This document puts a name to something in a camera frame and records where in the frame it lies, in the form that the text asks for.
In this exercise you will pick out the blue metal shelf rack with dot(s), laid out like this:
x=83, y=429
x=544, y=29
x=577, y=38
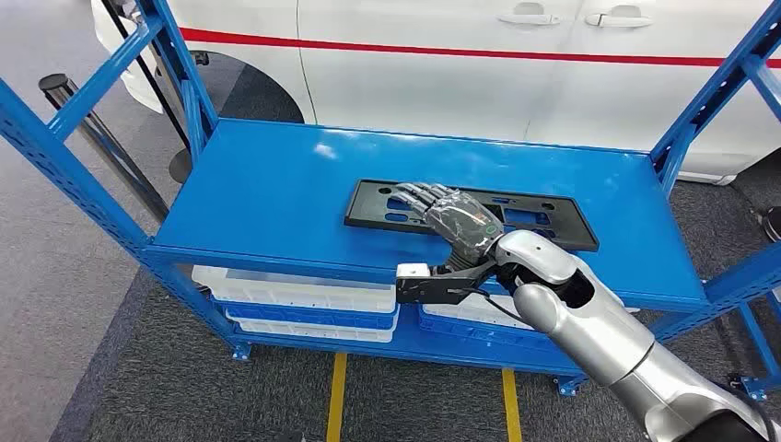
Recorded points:
x=274, y=195

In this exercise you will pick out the white car with red stripe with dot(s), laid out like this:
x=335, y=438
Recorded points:
x=427, y=79

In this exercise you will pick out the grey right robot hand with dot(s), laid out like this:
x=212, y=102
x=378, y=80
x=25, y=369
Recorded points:
x=463, y=222

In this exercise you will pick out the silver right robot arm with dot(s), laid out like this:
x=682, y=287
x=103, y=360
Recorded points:
x=598, y=329

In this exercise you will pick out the chrome stanchion post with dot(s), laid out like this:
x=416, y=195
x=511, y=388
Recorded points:
x=122, y=168

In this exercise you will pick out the black plastic plate bracket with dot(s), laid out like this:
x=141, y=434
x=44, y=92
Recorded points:
x=378, y=210

